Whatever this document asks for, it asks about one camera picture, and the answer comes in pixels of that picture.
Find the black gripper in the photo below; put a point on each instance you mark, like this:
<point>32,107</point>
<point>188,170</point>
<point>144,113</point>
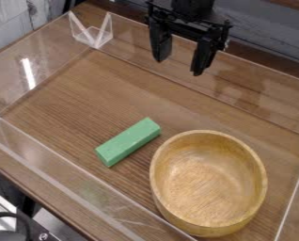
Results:
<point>191,19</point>

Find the green rectangular block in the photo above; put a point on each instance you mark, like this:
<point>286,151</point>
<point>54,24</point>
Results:
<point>116,148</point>

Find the brown wooden bowl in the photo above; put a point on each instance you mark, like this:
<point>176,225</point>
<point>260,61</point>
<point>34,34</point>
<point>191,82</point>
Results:
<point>208,182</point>

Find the clear acrylic corner bracket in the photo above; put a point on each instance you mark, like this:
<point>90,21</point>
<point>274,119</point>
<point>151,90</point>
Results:
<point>94,36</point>

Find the clear acrylic tray wall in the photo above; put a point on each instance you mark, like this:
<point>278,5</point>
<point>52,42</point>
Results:
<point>68,96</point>

